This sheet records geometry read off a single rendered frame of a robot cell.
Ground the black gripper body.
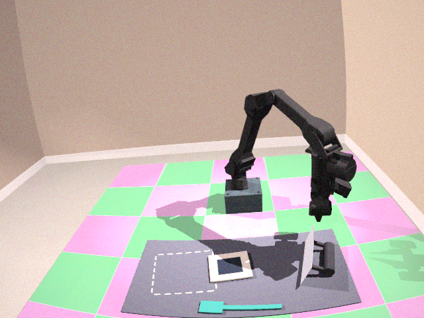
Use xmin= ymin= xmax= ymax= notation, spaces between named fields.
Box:
xmin=309 ymin=172 xmax=332 ymax=216

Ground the white square tile with dark blue centre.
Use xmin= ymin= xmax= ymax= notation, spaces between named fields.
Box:
xmin=208 ymin=251 xmax=253 ymax=283

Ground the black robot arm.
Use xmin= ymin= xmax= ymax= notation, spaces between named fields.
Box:
xmin=225 ymin=89 xmax=356 ymax=198

